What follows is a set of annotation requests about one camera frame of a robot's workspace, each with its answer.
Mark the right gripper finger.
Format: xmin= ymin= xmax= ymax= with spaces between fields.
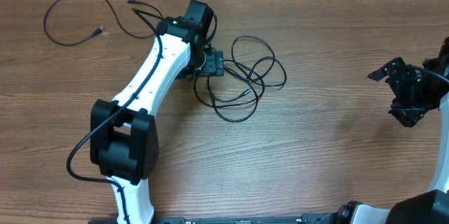
xmin=367 ymin=57 xmax=406 ymax=81
xmin=389 ymin=107 xmax=428 ymax=128

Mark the long black usb cable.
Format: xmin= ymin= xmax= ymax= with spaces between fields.
xmin=193 ymin=35 xmax=288 ymax=124

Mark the short black usb cable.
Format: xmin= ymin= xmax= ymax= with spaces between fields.
xmin=43 ymin=0 xmax=164 ymax=47

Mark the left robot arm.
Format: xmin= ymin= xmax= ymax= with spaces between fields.
xmin=90 ymin=0 xmax=224 ymax=223

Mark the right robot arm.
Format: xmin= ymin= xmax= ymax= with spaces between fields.
xmin=319 ymin=39 xmax=448 ymax=224

